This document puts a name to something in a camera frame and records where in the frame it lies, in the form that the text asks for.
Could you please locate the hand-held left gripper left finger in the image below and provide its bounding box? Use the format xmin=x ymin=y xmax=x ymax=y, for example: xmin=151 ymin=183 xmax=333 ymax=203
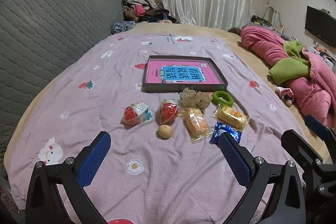
xmin=25 ymin=131 xmax=112 ymax=224

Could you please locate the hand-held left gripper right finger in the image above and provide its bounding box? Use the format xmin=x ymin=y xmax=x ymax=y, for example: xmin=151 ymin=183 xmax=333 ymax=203
xmin=218 ymin=132 xmax=307 ymax=224

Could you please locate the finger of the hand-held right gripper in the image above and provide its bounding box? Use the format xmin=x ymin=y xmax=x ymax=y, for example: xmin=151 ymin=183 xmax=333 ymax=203
xmin=281 ymin=129 xmax=324 ymax=170
xmin=305 ymin=114 xmax=336 ymax=141

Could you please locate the blue snack packet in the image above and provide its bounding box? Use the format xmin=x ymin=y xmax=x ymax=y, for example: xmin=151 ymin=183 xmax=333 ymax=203
xmin=209 ymin=121 xmax=243 ymax=147

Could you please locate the yellow cake packet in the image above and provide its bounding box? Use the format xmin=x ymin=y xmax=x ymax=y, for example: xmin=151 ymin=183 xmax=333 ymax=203
xmin=213 ymin=105 xmax=250 ymax=132

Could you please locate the orange cake packet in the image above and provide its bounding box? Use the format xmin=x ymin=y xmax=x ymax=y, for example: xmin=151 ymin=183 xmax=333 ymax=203
xmin=182 ymin=107 xmax=214 ymax=144

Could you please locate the red egg toy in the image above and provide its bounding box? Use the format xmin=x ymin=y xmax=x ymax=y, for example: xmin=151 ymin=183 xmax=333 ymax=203
xmin=121 ymin=102 xmax=153 ymax=125

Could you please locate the green fuzzy scrunchie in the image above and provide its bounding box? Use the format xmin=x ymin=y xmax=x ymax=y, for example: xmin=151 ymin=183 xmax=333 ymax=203
xmin=211 ymin=91 xmax=234 ymax=107

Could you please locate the beige fabric scrunchie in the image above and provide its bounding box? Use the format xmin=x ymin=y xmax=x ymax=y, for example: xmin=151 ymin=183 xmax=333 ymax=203
xmin=178 ymin=87 xmax=213 ymax=110

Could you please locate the walnut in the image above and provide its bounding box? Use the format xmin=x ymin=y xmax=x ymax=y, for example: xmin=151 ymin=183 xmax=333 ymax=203
xmin=157 ymin=124 xmax=174 ymax=139

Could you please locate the red snack packet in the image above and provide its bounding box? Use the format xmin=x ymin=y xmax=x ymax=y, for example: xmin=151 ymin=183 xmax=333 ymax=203
xmin=157 ymin=99 xmax=180 ymax=126

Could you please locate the shallow dark grey box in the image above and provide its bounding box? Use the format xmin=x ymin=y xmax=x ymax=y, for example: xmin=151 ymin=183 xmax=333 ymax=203
xmin=141 ymin=55 xmax=228 ymax=93

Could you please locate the small plush toy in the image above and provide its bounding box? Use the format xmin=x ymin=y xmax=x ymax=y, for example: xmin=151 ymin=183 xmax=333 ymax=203
xmin=275 ymin=87 xmax=296 ymax=107

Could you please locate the green blanket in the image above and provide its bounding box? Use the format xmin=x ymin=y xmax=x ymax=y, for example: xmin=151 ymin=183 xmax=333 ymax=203
xmin=268 ymin=40 xmax=311 ymax=85

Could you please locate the cluttered television stand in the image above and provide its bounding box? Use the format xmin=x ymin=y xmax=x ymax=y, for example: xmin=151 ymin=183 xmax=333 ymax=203
xmin=310 ymin=43 xmax=336 ymax=67

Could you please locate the pink strawberry printed blanket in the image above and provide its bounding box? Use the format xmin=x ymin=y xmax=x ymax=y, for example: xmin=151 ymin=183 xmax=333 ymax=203
xmin=4 ymin=31 xmax=307 ymax=224

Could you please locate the pink duvet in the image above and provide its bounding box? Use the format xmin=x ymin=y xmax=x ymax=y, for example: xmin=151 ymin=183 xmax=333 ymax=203
xmin=240 ymin=25 xmax=336 ymax=127

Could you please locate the black television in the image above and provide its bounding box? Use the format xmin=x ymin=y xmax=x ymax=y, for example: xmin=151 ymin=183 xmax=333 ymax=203
xmin=305 ymin=6 xmax=336 ymax=47

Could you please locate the pink book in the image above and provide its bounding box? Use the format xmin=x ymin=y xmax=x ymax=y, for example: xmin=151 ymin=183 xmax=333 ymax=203
xmin=146 ymin=61 xmax=222 ymax=85

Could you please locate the grey quilted headboard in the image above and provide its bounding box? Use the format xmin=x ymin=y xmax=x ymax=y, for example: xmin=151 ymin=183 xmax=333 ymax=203
xmin=0 ymin=0 xmax=124 ymax=177

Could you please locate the blue patterned cloth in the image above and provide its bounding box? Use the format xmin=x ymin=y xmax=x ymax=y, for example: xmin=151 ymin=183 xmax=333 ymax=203
xmin=111 ymin=21 xmax=137 ymax=35

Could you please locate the pile of clothes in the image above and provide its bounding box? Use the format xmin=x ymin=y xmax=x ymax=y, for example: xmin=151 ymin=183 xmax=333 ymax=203
xmin=122 ymin=0 xmax=181 ymax=24

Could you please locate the white metal frame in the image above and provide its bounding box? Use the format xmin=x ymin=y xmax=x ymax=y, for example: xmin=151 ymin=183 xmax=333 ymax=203
xmin=264 ymin=6 xmax=281 ymax=28

